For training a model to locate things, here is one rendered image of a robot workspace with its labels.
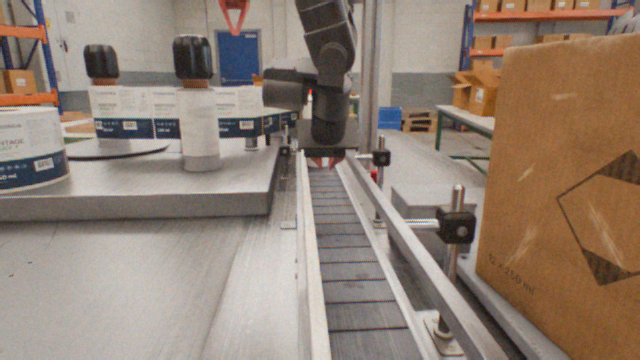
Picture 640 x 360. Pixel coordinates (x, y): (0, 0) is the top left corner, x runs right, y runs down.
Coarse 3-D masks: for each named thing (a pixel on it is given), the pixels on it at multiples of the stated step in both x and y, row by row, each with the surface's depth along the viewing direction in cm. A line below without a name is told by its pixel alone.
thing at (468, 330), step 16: (352, 160) 57; (368, 176) 48; (368, 192) 43; (384, 208) 36; (400, 224) 32; (400, 240) 30; (416, 240) 29; (416, 256) 26; (416, 272) 26; (432, 272) 24; (432, 288) 23; (448, 288) 22; (448, 304) 21; (464, 304) 21; (448, 320) 21; (464, 320) 19; (464, 336) 19; (480, 336) 18; (464, 352) 19; (480, 352) 17; (496, 352) 17
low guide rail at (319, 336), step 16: (304, 160) 78; (304, 176) 65; (304, 192) 56; (304, 208) 49; (304, 224) 47; (320, 288) 31; (320, 304) 28; (320, 320) 27; (320, 336) 25; (320, 352) 24
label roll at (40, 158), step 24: (0, 120) 65; (24, 120) 67; (48, 120) 72; (0, 144) 65; (24, 144) 68; (48, 144) 72; (0, 168) 66; (24, 168) 68; (48, 168) 72; (0, 192) 67
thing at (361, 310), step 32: (320, 192) 67; (320, 224) 53; (352, 224) 53; (320, 256) 43; (352, 256) 43; (352, 288) 37; (384, 288) 37; (352, 320) 32; (384, 320) 32; (352, 352) 28; (384, 352) 28; (416, 352) 28
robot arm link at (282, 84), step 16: (336, 48) 44; (272, 64) 50; (288, 64) 50; (304, 64) 50; (320, 64) 45; (336, 64) 45; (272, 80) 50; (288, 80) 50; (320, 80) 47; (336, 80) 47; (272, 96) 51; (288, 96) 51
